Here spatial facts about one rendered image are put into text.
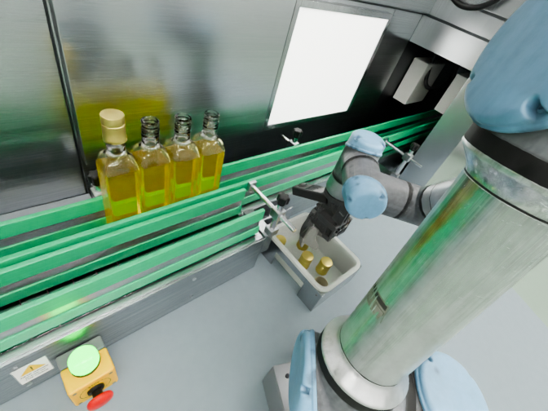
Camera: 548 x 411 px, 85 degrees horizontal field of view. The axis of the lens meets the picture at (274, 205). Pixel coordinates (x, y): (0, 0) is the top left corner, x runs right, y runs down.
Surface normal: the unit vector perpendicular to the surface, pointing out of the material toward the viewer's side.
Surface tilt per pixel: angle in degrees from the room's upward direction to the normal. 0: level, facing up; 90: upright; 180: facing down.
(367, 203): 90
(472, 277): 81
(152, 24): 90
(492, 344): 0
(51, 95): 90
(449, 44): 90
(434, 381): 10
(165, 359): 0
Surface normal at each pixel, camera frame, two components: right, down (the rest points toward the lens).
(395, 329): -0.67, 0.22
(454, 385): 0.41, -0.63
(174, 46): 0.62, 0.65
